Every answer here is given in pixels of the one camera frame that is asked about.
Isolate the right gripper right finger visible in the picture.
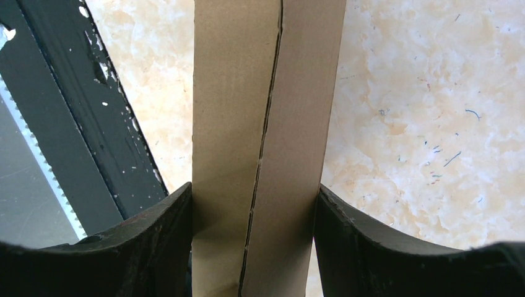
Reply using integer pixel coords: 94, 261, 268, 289
314, 186, 524, 296

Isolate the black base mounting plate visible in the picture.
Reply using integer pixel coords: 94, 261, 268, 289
1, 1, 168, 235

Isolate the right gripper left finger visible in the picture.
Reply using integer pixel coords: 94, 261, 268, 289
1, 183, 193, 296

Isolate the brown cardboard box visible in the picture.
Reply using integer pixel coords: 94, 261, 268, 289
192, 1, 346, 296

